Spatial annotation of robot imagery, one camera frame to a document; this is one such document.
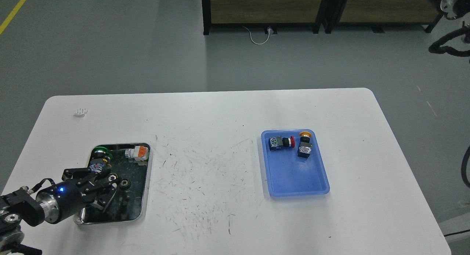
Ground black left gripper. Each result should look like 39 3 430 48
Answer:
36 167 122 224

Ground black gear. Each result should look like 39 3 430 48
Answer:
119 179 131 190

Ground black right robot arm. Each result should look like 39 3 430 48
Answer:
426 0 470 58

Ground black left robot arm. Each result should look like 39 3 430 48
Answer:
0 168 131 255

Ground orange white connector part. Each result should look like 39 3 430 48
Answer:
124 145 150 166

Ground stainless steel tray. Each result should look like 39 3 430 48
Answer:
73 143 151 225

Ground small white plastic piece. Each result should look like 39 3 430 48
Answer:
73 108 88 117

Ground blue plastic tray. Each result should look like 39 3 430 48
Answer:
261 128 330 197

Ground green push button switch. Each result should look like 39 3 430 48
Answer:
87 146 112 173

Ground red push button switch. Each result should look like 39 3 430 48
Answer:
268 136 296 151

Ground yellow push button switch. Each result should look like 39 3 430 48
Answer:
297 131 312 159

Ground white power cable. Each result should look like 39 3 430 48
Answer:
241 25 276 45

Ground left wooden cabinet black frame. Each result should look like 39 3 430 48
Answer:
201 0 329 36

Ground wooden cabinet black frame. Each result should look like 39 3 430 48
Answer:
322 0 443 34
201 0 329 36

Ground right wooden cabinet black frame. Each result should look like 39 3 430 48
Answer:
322 0 443 34

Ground black cable at right edge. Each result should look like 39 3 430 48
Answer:
460 146 470 188

